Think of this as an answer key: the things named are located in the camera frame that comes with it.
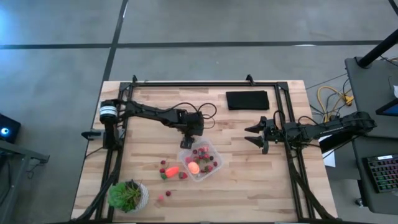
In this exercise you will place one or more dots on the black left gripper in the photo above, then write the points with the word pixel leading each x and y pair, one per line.
pixel 195 124

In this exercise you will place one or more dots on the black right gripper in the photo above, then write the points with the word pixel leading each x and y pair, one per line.
pixel 275 132

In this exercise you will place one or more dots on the red strawberry light green leaves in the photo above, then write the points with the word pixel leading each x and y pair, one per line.
pixel 199 159

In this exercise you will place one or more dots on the small pink toy fruit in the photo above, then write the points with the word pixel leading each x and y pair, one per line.
pixel 188 159
pixel 161 198

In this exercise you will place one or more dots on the pale orange toy peach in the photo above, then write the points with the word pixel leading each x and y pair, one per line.
pixel 193 168

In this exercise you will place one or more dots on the orange toy carrot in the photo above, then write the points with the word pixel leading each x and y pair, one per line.
pixel 172 171

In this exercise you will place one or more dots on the clear plastic tupperware container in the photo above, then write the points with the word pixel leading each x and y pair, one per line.
pixel 198 178

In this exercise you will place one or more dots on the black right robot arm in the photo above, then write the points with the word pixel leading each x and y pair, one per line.
pixel 335 127

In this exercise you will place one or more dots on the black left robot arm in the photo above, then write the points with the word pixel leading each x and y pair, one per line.
pixel 149 112

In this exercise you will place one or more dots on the black folded cloth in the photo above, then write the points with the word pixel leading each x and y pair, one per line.
pixel 247 100

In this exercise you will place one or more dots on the black desk crossbar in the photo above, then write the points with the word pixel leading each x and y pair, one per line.
pixel 332 144

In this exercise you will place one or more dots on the white paper sheet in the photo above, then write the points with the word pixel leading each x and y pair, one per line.
pixel 330 160

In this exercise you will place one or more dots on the green succulent in white pot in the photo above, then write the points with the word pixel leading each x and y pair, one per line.
pixel 124 196

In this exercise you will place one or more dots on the dark grey side desk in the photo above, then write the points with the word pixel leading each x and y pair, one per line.
pixel 370 93
pixel 362 186

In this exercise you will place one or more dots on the black caster wheel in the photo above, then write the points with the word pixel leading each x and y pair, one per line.
pixel 359 202

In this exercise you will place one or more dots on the backlit black keyboard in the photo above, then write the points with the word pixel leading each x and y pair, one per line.
pixel 384 174

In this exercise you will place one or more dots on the dark tablet with blue screen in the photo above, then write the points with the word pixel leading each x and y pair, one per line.
pixel 390 109

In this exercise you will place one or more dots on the black round pole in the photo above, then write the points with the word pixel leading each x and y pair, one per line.
pixel 376 49

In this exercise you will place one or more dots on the black metal stand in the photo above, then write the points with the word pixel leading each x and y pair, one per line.
pixel 18 152

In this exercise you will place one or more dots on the black device with blue light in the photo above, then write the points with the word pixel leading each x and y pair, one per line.
pixel 12 127

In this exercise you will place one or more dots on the black metal table frame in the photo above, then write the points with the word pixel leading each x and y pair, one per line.
pixel 202 84

